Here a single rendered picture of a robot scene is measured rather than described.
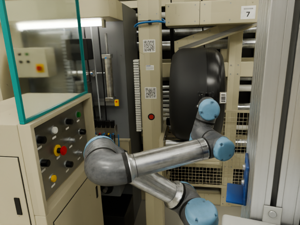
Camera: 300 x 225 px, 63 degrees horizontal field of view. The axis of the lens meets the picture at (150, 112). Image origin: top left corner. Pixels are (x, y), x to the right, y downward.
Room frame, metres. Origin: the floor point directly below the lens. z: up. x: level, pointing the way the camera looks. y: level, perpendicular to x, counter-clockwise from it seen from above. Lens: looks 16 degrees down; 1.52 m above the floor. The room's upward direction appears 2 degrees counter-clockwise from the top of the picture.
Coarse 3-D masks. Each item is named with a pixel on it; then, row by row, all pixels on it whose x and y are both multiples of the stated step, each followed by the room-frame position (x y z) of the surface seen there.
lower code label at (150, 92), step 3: (147, 87) 1.54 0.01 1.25; (150, 87) 1.53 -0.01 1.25; (153, 87) 1.53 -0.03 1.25; (147, 90) 1.54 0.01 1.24; (150, 90) 1.53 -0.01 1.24; (153, 90) 1.53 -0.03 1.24; (147, 93) 1.54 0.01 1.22; (150, 93) 1.53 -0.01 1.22; (153, 93) 1.53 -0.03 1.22; (147, 96) 1.54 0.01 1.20; (150, 96) 1.53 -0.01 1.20; (153, 96) 1.53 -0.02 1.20; (156, 96) 1.53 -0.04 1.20
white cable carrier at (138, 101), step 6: (138, 60) 1.56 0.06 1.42; (138, 66) 1.56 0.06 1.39; (138, 72) 1.60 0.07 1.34; (138, 78) 1.56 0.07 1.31; (138, 84) 1.56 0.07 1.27; (138, 90) 1.56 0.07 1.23; (138, 96) 1.56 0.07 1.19; (138, 102) 1.56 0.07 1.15; (138, 108) 1.59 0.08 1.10; (138, 114) 1.56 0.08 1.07; (138, 120) 1.60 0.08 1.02; (138, 126) 1.56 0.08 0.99
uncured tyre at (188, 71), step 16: (192, 48) 1.54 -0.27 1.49; (208, 48) 1.51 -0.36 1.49; (176, 64) 1.40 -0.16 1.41; (192, 64) 1.37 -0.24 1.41; (208, 64) 1.35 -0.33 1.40; (224, 64) 1.40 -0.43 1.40; (176, 80) 1.33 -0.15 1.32; (192, 80) 1.31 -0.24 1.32; (208, 80) 1.30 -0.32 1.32; (224, 80) 1.32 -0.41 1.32; (176, 96) 1.31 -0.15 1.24; (192, 96) 1.28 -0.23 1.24; (176, 112) 1.30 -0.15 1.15; (192, 112) 1.28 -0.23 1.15; (224, 112) 1.30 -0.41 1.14; (176, 128) 1.34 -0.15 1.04
